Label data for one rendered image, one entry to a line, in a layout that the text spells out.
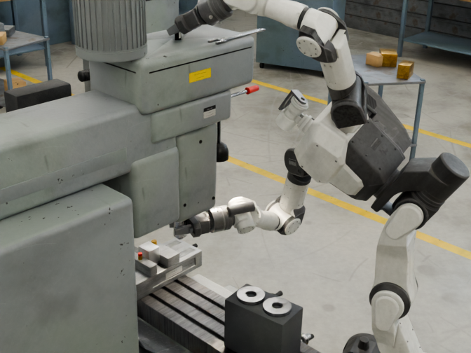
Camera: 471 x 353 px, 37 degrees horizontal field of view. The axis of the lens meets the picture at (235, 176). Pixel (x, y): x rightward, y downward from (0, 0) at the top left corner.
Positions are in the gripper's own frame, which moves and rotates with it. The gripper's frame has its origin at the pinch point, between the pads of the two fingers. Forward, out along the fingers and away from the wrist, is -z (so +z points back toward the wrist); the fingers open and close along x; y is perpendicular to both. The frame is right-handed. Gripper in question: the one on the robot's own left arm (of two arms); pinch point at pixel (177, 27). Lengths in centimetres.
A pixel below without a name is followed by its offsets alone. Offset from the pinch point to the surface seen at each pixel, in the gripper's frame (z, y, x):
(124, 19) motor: 2.4, 8.0, -28.7
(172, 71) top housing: 1.4, -10.3, -18.0
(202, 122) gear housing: -4.7, -28.8, -5.4
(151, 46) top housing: -4.4, -1.4, -11.6
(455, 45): -52, -167, 718
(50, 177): -24, -19, -55
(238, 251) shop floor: -138, -142, 186
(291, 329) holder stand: -3, -97, -21
